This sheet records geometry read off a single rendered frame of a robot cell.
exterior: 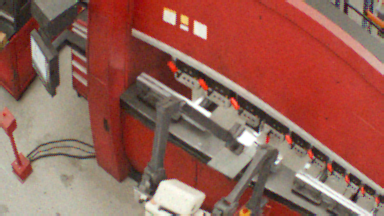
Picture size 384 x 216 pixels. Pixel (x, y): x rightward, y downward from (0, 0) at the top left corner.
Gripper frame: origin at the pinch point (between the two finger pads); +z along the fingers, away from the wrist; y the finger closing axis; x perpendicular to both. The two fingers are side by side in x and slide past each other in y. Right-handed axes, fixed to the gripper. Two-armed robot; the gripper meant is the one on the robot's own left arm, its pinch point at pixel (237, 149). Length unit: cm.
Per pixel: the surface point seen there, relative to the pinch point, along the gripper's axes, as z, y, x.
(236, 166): -2.9, -6.7, 8.6
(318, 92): -63, -46, -41
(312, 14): -110, -37, -68
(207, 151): 11.2, 18.4, 8.5
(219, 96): -17.5, 19.5, -16.3
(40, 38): -76, 127, 18
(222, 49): -49, 20, -33
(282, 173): 17.6, -31.3, -3.5
